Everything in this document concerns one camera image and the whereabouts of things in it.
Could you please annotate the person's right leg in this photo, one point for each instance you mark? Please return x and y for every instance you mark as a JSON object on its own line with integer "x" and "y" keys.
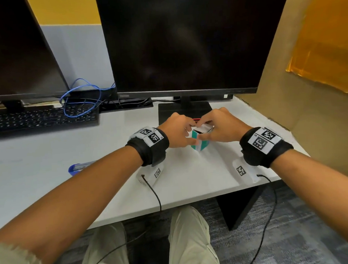
{"x": 191, "y": 240}

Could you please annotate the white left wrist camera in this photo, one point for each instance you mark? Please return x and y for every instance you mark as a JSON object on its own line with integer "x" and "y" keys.
{"x": 153, "y": 173}

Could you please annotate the person's right thumb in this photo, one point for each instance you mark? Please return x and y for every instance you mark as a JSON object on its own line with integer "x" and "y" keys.
{"x": 208, "y": 136}

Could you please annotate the large black monitor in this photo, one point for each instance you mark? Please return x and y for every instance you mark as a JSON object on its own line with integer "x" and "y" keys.
{"x": 186, "y": 39}

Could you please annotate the person's left hand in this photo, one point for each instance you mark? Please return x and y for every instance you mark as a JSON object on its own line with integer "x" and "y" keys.
{"x": 174, "y": 132}

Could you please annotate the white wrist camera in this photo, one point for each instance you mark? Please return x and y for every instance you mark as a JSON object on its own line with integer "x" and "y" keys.
{"x": 246, "y": 171}
{"x": 153, "y": 173}

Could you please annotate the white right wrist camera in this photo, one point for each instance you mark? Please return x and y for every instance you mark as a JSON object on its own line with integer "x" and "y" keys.
{"x": 246, "y": 171}

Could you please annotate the person's left leg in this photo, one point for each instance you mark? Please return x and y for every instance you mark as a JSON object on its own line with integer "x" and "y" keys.
{"x": 104, "y": 250}

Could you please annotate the person's left forearm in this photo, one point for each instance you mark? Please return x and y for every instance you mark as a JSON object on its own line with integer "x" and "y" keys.
{"x": 72, "y": 197}

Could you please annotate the blue stapler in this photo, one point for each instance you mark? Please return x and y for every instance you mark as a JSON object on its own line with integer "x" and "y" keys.
{"x": 79, "y": 167}

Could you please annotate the person's leg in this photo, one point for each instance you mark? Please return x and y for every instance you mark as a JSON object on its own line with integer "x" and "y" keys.
{"x": 104, "y": 250}
{"x": 191, "y": 240}

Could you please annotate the orange plastic film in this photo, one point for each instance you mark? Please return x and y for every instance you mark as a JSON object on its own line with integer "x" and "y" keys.
{"x": 326, "y": 35}

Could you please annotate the brown cardboard panel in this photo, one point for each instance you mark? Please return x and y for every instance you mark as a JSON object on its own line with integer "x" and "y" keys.
{"x": 306, "y": 106}

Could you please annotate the black keyboard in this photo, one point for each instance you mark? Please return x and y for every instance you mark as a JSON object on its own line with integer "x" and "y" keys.
{"x": 39, "y": 118}

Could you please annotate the black monitor with narrow stand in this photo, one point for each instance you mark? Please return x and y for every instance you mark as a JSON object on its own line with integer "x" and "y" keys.
{"x": 15, "y": 48}

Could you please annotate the person's left thumb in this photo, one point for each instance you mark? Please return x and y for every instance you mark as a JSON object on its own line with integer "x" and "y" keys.
{"x": 192, "y": 141}

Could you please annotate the small green white box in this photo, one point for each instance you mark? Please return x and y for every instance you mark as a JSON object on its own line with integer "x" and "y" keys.
{"x": 201, "y": 145}

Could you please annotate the person's right hand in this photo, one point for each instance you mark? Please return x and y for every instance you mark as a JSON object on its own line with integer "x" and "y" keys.
{"x": 229, "y": 127}

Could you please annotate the person's right forearm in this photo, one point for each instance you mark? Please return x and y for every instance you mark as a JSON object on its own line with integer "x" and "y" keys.
{"x": 322, "y": 186}

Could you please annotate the black desk leg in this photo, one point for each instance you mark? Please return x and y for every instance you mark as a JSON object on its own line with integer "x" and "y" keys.
{"x": 239, "y": 205}

